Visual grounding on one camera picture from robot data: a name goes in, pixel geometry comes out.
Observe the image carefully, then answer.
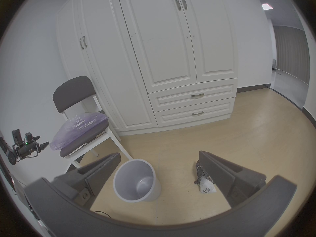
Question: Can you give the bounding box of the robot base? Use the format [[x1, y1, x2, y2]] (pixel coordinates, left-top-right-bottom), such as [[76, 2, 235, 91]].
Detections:
[[7, 172, 50, 234]]

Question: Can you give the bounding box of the purple plastic bag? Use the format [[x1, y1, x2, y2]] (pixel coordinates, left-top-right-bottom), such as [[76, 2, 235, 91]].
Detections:
[[49, 112, 109, 151]]

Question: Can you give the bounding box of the white trash bin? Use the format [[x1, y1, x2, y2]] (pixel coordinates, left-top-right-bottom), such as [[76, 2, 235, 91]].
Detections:
[[113, 158, 162, 204]]

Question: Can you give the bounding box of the grey white chair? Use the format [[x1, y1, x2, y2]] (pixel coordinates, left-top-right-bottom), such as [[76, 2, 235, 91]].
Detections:
[[53, 76, 131, 169]]

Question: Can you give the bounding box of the white wardrobe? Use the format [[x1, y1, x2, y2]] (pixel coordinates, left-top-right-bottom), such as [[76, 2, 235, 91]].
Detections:
[[56, 0, 239, 136]]

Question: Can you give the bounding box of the black white wrapper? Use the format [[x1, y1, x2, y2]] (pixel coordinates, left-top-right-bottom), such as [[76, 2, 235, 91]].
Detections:
[[193, 160, 217, 194]]

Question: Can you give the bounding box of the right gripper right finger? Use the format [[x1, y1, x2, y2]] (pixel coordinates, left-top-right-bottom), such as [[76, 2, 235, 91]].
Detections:
[[199, 151, 267, 208]]

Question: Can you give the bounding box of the grey curtain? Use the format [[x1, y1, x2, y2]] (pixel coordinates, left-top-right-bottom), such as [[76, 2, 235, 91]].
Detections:
[[273, 25, 310, 85]]

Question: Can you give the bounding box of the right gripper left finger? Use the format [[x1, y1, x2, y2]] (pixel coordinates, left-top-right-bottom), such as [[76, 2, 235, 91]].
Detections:
[[54, 153, 121, 206]]

